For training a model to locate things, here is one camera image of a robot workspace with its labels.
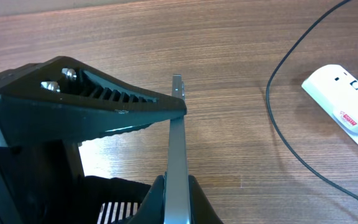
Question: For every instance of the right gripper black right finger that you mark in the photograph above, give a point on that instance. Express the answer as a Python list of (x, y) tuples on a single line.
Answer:
[(94, 191)]

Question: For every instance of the blue Galaxy smartphone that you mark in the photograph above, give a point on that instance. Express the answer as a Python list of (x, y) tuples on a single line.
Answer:
[(177, 207)]

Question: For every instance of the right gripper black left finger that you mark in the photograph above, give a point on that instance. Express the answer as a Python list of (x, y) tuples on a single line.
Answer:
[(66, 99)]

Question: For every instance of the white power strip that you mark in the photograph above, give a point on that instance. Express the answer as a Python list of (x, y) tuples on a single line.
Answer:
[(326, 84)]

